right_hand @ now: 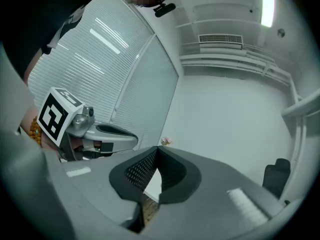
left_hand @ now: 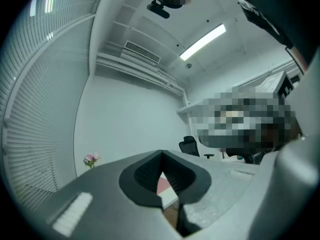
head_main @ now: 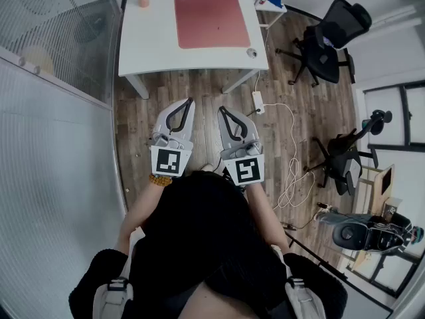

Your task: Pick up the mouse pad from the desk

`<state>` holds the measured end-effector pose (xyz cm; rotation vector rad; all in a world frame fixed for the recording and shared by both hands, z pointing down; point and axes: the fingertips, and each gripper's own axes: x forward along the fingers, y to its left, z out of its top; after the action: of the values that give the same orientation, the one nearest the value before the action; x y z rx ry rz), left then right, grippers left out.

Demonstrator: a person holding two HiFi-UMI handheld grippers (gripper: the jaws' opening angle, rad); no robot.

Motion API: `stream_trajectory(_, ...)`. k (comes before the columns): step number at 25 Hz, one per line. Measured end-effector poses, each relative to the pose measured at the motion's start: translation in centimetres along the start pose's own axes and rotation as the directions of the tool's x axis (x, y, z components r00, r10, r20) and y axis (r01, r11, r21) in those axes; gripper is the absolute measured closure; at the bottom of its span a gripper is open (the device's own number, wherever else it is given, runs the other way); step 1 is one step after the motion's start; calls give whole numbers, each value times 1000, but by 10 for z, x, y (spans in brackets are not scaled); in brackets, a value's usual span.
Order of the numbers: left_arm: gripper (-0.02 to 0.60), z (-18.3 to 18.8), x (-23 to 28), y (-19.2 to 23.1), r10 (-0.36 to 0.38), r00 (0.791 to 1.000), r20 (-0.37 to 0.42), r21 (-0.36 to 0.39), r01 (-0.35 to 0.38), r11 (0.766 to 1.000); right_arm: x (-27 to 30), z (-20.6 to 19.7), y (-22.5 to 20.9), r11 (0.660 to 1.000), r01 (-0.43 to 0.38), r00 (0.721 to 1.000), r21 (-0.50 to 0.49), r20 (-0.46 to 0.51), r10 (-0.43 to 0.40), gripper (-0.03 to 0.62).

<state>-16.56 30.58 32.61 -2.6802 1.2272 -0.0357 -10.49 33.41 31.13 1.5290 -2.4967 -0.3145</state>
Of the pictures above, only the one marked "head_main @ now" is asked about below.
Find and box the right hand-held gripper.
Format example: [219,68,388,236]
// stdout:
[217,106,266,187]

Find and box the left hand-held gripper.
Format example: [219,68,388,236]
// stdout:
[148,97,196,179]

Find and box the pink desk mat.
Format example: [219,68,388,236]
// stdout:
[173,0,252,50]

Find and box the person's right forearm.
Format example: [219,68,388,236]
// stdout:
[244,181,290,255]

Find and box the person's left forearm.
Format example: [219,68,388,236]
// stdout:
[118,177,167,255]

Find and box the white power strip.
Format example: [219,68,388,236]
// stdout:
[251,90,266,116]

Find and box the person's black clothing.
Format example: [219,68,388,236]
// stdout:
[68,170,349,319]

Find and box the black mesh office chair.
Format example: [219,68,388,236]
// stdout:
[275,0,373,86]

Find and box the black office chair grey seat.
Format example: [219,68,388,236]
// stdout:
[303,110,393,196]

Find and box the white side table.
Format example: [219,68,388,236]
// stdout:
[237,0,288,29]

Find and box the black pole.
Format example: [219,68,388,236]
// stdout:
[284,223,349,280]

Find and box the wooden board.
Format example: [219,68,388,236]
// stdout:
[370,163,396,214]

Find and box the thin white table cable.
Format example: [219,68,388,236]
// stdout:
[254,28,270,92]

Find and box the orange bead bracelet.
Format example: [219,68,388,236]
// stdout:
[148,173,173,187]

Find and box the right white shoulder strap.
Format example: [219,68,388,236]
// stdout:
[270,244,328,319]

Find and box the white shoulder strap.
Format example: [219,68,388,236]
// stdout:
[92,227,147,319]
[270,244,328,319]

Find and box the left white shoulder strap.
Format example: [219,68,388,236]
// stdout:
[92,227,147,319]

